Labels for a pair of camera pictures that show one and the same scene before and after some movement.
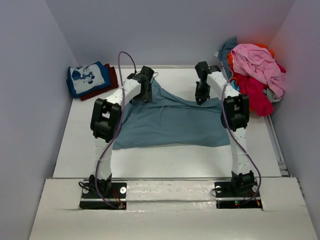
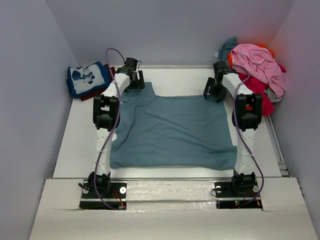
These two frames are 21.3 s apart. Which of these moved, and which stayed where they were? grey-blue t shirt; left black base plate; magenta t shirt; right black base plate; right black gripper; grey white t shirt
Moved: grey-blue t shirt; right black gripper
Stayed: grey white t shirt; magenta t shirt; left black base plate; right black base plate
